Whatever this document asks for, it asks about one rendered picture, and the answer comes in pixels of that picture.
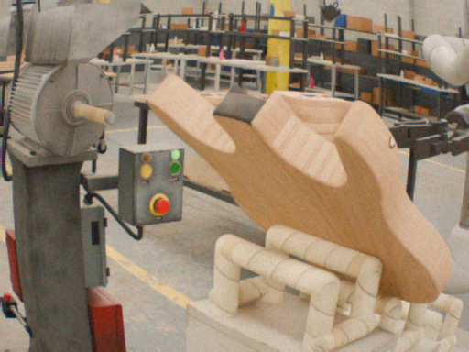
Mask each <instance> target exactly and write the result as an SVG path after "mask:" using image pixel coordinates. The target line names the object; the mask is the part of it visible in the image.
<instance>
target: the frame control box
mask: <svg viewBox="0 0 469 352"><path fill-rule="evenodd" d="M173 149H177V150H178V151H179V152H180V157H179V158H178V159H177V160H173V159H171V157H170V154H171V151H172V150H173ZM145 152H149V153H150V161H149V162H147V163H144V162H143V160H142V155H143V154H144V153H145ZM174 162H177V163H179V165H180V171H179V172H178V173H177V174H173V173H171V171H170V167H171V165H172V163H174ZM144 165H148V166H149V168H150V169H151V172H150V174H149V176H147V177H143V176H142V175H141V170H142V168H143V167H144ZM183 166H184V148H182V147H179V146H176V145H173V144H170V143H168V142H161V143H147V144H146V145H134V146H122V147H119V161H118V204H117V209H118V214H117V213H116V212H115V211H114V210H113V209H112V207H111V205H110V204H109V203H108V202H107V201H106V200H105V199H104V198H103V197H102V196H101V195H100V194H99V193H98V192H91V193H90V194H89V199H88V201H86V202H85V205H87V206H91V205H93V203H94V200H93V197H94V198H96V199H98V200H99V201H100V202H101V204H102V205H103V206H104V207H105V208H106V209H107V210H108V211H109V212H110V213H111V215H112V217H113V218H114V220H115V221H116V222H117V223H118V224H119V225H120V226H121V227H122V228H123V229H124V230H125V231H126V232H127V233H128V234H129V235H130V236H131V237H132V238H133V239H134V240H136V241H139V240H141V239H142V237H143V234H144V227H143V226H147V225H154V224H159V223H161V224H166V223H172V222H178V221H182V218H181V210H182V189H183ZM160 199H166V201H168V202H169V210H168V212H167V213H165V214H159V213H158V212H157V210H156V205H157V203H158V200H160ZM123 221H125V222H127V223H128V224H130V225H132V226H133V227H135V228H136V229H137V235H136V234H135V233H133V231H132V230H131V229H130V228H129V227H128V226H127V225H126V224H125V223H124V222H123Z"/></svg>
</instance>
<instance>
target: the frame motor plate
mask: <svg viewBox="0 0 469 352"><path fill-rule="evenodd" d="M24 137H25V136H13V137H10V136H8V140H7V146H6V151H9V152H10V153H11V154H12V155H13V156H14V157H16V158H17V159H19V160H20V161H21V162H22V163H23V162H24V164H26V165H27V166H28V167H29V168H34V167H42V166H51V165H60V164H66V163H69V162H78V161H88V160H98V149H96V148H93V147H90V148H88V151H84V152H81V153H80V154H79V155H75V156H70V157H66V156H61V155H51V156H45V157H41V156H39V154H38V153H36V151H33V150H31V149H29V148H28V147H27V146H26V145H25V146H24V145H23V144H22V143H20V142H19V139H22V138H24Z"/></svg>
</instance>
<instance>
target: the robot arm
mask: <svg viewBox="0 0 469 352"><path fill-rule="evenodd" d="M422 46H423V48H422V51H423V58H424V60H425V61H426V63H427V65H428V66H429V68H430V69H431V70H432V71H433V72H434V73H435V74H437V76H438V77H440V78H441V79H444V80H445V81H446V82H448V83H449V84H450V85H453V86H461V85H465V89H466V93H467V95H468V97H469V40H468V39H463V38H454V37H449V36H448V37H445V36H443V37H442V36H440V35H438V34H436V35H434V34H433V35H429V36H428V37H427V38H426V39H424V42H423V45H422ZM388 130H389V132H390V133H391V135H392V137H393V138H394V139H395V141H396V145H397V147H398V146H404V145H407V141H415V157H414V160H416V161H420V160H425V159H427V158H432V157H435V156H438V155H441V153H442V154H448V152H451V156H453V157H456V156H458V155H460V154H461V153H467V160H466V172H465V177H464V193H463V201H462V210H461V215H460V221H459V223H458V224H457V225H456V226H455V227H454V228H453V230H452V231H451V235H450V237H449V238H448V240H447V244H446V246H447V247H448V249H449V251H450V254H451V257H452V260H453V269H452V272H451V275H450V277H449V278H448V280H447V281H446V283H445V285H444V287H443V289H442V291H441V293H443V294H447V295H449V294H451V295H454V294H464V293H469V104H468V105H467V104H465V105H462V106H459V107H457V108H455V110H454V111H451V112H450V113H448V114H447V115H446V117H445V118H444V119H443V120H440V121H438V122H432V121H430V122H429V119H427V118H423V119H421V120H413V121H404V122H398V121H396V122H394V126H393V127H388Z"/></svg>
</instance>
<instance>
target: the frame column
mask: <svg viewBox="0 0 469 352"><path fill-rule="evenodd" d="M7 152H8V156H9V159H10V161H11V165H12V190H13V215H14V223H15V236H16V255H17V261H18V270H19V278H20V286H21V288H22V295H23V302H24V308H25V315H26V318H27V323H28V324H29V326H30V327H31V332H32V337H33V338H31V336H29V338H30V339H29V342H30V343H29V349H28V352H93V340H92V334H91V327H90V320H89V314H88V306H87V298H86V295H87V292H86V283H85V274H84V265H83V254H82V226H81V203H80V177H81V170H82V164H83V163H84V161H78V162H69V163H66V164H60V165H51V166H42V167H34V168H29V167H28V166H27V165H26V164H24V162H23V163H22V162H21V161H20V160H19V159H17V158H16V157H14V156H13V155H12V154H11V153H10V152H9V151H7Z"/></svg>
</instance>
